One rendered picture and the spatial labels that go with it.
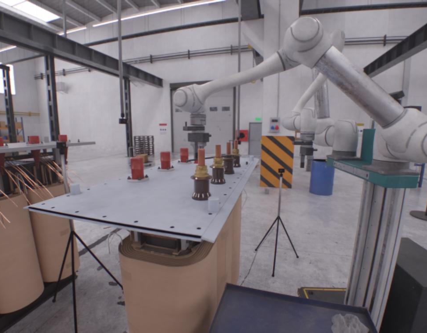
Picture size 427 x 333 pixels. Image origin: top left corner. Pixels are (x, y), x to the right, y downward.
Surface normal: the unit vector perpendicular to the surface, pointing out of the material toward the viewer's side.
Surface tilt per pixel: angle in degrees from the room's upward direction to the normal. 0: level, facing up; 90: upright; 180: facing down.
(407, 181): 90
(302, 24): 87
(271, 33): 90
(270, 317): 0
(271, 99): 90
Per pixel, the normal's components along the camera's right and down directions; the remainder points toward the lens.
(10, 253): 0.86, 0.08
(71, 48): 0.96, 0.04
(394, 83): -0.28, 0.16
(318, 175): -0.67, 0.12
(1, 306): 0.26, 0.16
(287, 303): 0.00, -0.99
